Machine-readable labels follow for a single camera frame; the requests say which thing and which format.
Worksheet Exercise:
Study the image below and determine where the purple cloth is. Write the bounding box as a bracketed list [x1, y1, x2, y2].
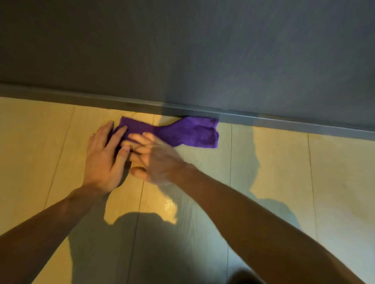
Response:
[109, 116, 220, 155]

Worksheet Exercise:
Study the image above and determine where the person's right forearm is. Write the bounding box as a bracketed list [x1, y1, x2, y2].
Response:
[168, 163, 366, 284]

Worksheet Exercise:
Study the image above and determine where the person's right hand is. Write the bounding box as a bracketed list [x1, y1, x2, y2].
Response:
[121, 132, 188, 188]

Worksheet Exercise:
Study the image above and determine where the grey baseboard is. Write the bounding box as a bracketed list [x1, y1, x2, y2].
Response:
[0, 84, 375, 141]

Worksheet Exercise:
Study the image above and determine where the person's left hand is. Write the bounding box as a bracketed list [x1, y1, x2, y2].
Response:
[82, 121, 131, 194]

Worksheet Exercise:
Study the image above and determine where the person's left forearm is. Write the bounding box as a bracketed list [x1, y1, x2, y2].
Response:
[0, 185, 109, 284]

